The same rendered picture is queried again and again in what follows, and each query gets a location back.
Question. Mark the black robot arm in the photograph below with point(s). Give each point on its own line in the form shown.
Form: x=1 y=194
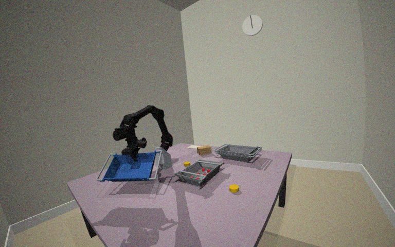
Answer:
x=132 y=119

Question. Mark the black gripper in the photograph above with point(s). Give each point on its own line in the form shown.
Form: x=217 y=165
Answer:
x=130 y=150

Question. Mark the blue plastic tray with wire bars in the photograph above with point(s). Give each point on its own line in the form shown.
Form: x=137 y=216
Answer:
x=124 y=168

